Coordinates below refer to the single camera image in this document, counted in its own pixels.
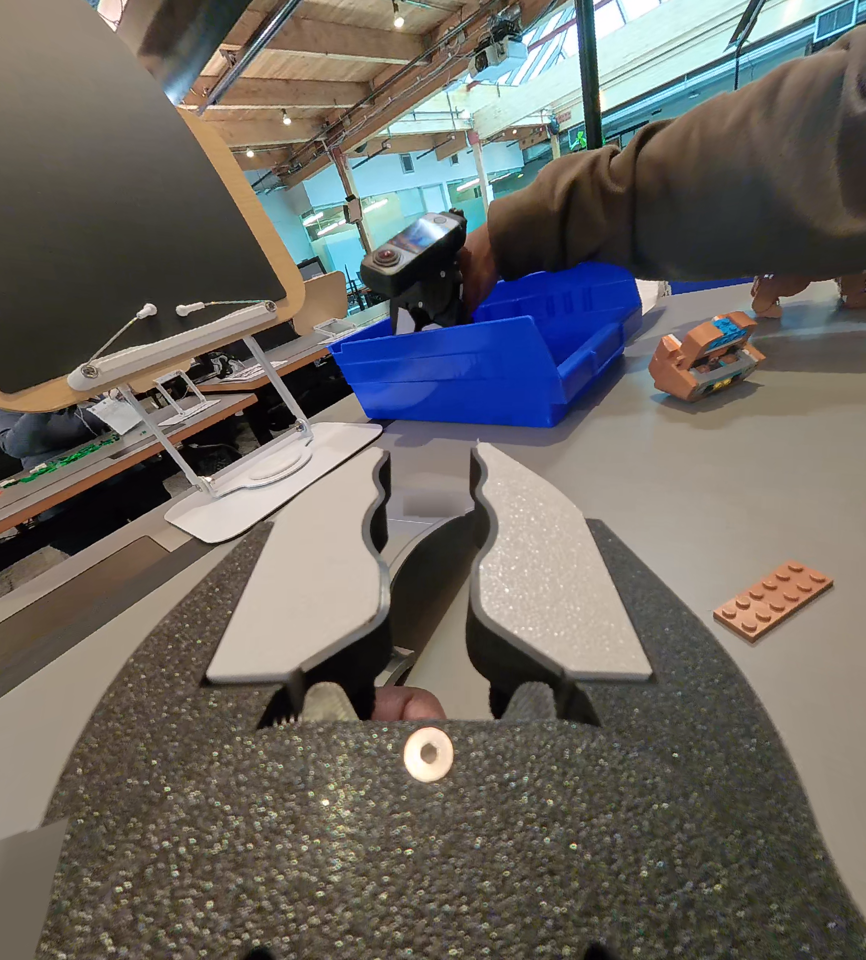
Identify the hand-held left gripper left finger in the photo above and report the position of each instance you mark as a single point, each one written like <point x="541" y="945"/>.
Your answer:
<point x="305" y="592"/>

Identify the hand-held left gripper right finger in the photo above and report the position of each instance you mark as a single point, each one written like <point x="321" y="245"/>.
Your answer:
<point x="553" y="592"/>

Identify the blue plastic bin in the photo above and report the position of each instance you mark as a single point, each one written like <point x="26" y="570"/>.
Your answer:
<point x="710" y="286"/>
<point x="440" y="375"/>

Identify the grey instruction booklet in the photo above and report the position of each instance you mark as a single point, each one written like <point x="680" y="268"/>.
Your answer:
<point x="425" y="570"/>

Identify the brown long plate brick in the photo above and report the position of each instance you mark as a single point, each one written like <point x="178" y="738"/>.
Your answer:
<point x="774" y="600"/>

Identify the brown toy brick model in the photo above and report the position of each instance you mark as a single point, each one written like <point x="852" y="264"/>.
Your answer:
<point x="695" y="360"/>

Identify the person's right forearm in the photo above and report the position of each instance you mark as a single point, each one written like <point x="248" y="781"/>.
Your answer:
<point x="740" y="187"/>

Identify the grey desk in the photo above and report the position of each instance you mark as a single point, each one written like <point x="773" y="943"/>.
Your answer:
<point x="702" y="487"/>

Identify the person's right hand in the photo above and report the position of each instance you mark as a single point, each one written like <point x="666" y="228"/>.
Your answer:
<point x="481" y="262"/>

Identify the small wooden panel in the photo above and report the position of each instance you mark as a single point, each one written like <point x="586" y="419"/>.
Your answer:
<point x="324" y="296"/>

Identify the ceiling projector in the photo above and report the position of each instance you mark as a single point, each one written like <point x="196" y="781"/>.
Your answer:
<point x="496" y="52"/>

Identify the white paper sheet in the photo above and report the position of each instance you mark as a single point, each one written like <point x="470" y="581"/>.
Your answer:
<point x="654" y="296"/>

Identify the black pole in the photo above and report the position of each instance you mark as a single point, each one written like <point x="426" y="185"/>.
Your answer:
<point x="590" y="67"/>

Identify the pile of green toy bricks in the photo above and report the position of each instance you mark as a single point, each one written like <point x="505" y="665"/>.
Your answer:
<point x="65" y="457"/>

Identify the black wood-rimmed panel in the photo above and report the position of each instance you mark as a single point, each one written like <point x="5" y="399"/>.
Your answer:
<point x="88" y="187"/>

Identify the brown tan brick dinosaur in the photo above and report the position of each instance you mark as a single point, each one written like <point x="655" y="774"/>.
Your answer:
<point x="860" y="296"/>

